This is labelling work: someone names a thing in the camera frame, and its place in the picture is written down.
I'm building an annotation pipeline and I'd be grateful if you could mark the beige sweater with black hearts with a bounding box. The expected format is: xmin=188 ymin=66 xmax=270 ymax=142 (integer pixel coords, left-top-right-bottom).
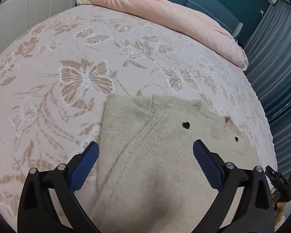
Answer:
xmin=91 ymin=95 xmax=261 ymax=232

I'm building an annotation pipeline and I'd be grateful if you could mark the pink folded duvet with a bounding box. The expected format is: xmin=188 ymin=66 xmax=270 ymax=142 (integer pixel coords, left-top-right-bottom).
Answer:
xmin=77 ymin=0 xmax=249 ymax=70

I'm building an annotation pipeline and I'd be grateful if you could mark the person's right hand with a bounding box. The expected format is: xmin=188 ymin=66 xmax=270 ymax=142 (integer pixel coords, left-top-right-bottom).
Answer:
xmin=275 ymin=202 xmax=287 ymax=231

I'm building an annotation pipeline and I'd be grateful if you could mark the blue-grey curtain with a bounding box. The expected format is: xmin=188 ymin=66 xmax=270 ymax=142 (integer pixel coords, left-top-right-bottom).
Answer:
xmin=244 ymin=0 xmax=291 ymax=175

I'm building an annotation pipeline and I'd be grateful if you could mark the pink butterfly bedspread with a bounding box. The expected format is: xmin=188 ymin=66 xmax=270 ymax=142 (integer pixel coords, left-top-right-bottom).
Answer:
xmin=0 ymin=5 xmax=277 ymax=229

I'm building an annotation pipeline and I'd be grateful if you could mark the teal upholstered headboard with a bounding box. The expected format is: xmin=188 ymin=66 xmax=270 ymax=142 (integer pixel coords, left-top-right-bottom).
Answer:
xmin=164 ymin=0 xmax=271 ymax=45

